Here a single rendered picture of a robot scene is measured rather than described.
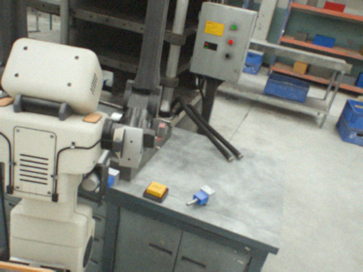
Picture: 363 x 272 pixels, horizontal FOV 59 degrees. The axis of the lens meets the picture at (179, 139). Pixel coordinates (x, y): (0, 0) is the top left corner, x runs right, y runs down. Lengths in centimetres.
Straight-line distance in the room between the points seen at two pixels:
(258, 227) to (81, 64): 86
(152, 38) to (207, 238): 81
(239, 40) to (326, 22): 588
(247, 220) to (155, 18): 81
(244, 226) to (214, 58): 106
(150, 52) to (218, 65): 108
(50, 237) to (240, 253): 73
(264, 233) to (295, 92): 381
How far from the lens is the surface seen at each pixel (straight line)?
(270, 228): 132
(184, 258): 150
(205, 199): 128
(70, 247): 108
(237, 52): 193
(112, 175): 130
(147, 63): 92
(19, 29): 115
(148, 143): 90
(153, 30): 92
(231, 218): 129
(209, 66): 198
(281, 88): 493
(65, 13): 224
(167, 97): 197
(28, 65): 86
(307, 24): 774
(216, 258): 143
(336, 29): 775
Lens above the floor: 159
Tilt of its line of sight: 27 degrees down
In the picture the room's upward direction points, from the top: 11 degrees clockwise
